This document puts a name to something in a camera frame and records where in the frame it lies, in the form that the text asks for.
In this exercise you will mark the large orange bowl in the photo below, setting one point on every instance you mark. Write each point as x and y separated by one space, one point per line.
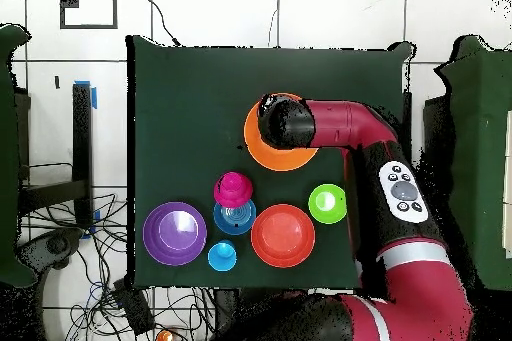
256 145

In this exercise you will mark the pink bowl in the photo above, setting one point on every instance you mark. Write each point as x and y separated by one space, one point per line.
233 189

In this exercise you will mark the small green bowl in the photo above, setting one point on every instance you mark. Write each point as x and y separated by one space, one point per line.
327 204

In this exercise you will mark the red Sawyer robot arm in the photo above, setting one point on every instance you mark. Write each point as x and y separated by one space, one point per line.
348 125

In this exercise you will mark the blue bowl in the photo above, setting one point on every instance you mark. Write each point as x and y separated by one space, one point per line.
234 221

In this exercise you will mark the red bowl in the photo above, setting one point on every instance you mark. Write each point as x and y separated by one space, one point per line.
282 235

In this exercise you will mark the dark green tablecloth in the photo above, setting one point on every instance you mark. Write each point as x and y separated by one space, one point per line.
200 97

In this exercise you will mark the blue cup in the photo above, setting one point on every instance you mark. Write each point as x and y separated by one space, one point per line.
222 255

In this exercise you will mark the purple bowl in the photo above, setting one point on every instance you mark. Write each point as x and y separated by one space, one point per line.
174 234

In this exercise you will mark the blue tape strip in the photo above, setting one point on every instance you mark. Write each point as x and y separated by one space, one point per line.
94 98

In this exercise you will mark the black metal stand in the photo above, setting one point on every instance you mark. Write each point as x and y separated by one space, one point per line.
82 137

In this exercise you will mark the small orange object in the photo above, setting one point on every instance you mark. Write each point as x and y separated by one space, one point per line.
164 337

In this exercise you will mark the grey chair base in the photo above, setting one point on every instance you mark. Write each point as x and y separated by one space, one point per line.
56 245

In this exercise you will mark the small black floor object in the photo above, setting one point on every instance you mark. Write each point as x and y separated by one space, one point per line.
57 82

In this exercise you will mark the green clothed side table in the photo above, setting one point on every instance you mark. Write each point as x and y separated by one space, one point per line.
480 137
8 157

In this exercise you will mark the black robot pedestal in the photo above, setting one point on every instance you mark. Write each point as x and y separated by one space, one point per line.
228 305

